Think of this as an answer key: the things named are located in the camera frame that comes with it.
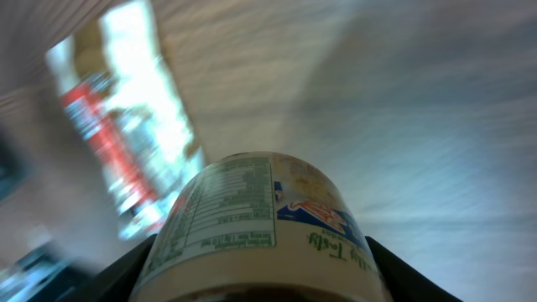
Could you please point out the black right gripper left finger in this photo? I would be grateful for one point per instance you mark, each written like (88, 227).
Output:
(116, 282)

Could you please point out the red snack bar wrapper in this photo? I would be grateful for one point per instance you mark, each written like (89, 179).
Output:
(124, 179)

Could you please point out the green lid seasoning jar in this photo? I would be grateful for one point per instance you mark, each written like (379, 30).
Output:
(260, 226)

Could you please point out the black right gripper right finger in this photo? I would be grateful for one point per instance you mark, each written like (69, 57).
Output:
(404, 283)

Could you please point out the white brown snack packet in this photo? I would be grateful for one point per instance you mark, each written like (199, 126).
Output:
(118, 55)

